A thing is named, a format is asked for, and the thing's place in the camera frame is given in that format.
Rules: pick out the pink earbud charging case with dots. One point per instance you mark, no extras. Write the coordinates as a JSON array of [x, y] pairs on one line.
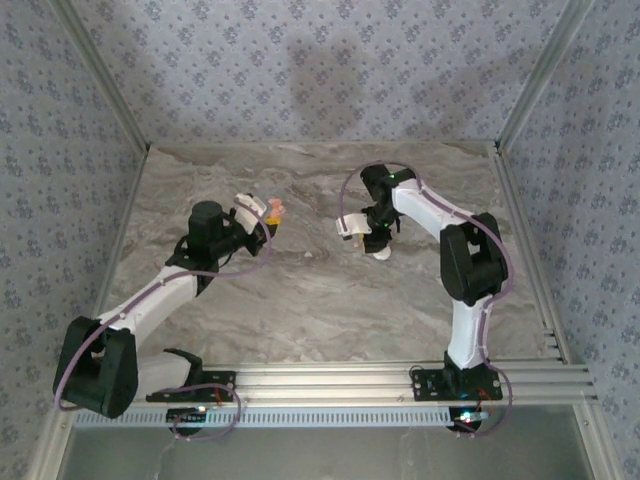
[[275, 204]]

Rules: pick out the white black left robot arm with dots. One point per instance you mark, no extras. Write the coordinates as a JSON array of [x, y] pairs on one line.
[[165, 300]]

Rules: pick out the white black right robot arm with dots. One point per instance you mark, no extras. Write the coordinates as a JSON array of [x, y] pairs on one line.
[[425, 210]]

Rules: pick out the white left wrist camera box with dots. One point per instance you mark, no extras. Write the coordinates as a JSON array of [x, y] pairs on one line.
[[247, 215]]

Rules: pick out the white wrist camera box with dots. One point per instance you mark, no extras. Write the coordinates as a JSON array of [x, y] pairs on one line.
[[247, 215], [355, 224]]

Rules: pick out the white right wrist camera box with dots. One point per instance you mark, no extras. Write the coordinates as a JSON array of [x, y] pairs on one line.
[[355, 224]]

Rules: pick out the aluminium table side rail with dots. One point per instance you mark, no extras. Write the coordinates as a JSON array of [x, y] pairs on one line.
[[120, 225], [527, 250]]

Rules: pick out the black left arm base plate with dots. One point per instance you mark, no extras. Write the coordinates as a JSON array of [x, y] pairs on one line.
[[220, 380]]

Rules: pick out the aluminium mounting rail beam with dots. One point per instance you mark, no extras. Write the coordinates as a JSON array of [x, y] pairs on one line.
[[325, 380]]

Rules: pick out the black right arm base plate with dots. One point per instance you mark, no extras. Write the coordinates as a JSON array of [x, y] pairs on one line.
[[425, 385]]

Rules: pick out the aluminium frame corner post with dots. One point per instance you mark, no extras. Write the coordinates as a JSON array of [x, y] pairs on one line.
[[104, 75], [541, 75]]

